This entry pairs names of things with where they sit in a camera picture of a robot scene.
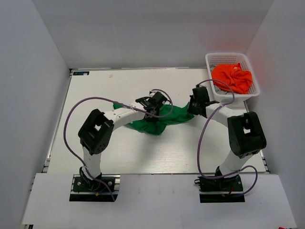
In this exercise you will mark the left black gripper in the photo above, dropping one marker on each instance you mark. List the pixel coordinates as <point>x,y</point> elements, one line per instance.
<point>152,119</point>

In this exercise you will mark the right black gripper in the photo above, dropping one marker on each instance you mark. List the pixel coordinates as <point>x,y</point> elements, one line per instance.
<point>190,109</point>

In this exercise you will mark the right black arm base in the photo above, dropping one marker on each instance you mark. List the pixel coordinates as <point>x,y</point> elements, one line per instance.
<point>224,190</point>

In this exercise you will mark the green t-shirt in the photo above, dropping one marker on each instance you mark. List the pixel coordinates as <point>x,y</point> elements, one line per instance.
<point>178,115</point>

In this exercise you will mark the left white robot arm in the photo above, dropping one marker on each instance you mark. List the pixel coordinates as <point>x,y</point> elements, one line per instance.
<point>97,129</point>

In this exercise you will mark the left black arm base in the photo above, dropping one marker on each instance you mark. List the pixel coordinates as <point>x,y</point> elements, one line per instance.
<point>87,190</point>

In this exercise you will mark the white plastic basket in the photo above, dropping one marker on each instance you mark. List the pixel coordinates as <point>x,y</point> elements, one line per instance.
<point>231,73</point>

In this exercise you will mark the blue label sticker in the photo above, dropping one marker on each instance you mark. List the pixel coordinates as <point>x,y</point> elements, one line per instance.
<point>81,73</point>

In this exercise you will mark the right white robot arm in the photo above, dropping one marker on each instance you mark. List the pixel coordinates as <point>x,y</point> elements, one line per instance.
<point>245,133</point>

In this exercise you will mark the orange t-shirt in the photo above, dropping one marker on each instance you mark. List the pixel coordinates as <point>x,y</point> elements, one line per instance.
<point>232,77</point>

